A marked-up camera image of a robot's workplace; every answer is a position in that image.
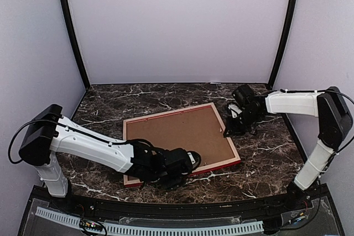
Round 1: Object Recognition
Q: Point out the white slotted cable duct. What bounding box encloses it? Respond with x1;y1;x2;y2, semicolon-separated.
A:
35;207;264;235

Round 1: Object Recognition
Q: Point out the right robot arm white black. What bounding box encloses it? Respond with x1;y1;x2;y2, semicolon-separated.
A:
223;85;353;211

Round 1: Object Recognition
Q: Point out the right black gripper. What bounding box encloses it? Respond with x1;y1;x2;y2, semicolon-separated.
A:
223;108;262;137

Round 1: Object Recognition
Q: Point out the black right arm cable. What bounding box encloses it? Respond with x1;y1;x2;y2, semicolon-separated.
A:
284;86;354;162

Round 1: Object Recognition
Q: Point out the red wooden picture frame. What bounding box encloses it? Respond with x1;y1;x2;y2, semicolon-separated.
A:
122;102;242;189

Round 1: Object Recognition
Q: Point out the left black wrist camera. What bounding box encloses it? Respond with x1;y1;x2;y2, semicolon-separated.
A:
165;148;201;175

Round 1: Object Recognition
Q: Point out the black right corner post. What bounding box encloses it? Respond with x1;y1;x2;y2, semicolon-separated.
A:
267;0;296;90

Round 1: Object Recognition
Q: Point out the black front mounting rail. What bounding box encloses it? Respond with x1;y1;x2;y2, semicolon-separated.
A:
30;186;330;222

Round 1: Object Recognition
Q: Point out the small circuit board with led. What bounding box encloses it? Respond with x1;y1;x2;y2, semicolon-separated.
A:
79;218;103;231

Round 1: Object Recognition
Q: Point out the black left corner post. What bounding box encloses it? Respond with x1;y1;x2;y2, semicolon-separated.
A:
60;0;91;90

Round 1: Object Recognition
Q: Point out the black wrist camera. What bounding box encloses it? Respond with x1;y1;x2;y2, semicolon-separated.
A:
232;84;255;108
165;148;201;175

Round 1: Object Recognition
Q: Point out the black corner post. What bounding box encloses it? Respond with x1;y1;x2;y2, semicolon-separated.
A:
267;0;296;90
60;0;91;90

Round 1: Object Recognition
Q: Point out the brown cardboard backing board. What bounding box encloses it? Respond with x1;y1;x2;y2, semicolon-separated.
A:
126;106;236;184

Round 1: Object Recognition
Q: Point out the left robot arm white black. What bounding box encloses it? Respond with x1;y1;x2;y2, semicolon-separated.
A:
8;104;201;212

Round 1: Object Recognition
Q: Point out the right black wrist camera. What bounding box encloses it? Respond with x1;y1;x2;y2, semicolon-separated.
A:
232;84;255;108

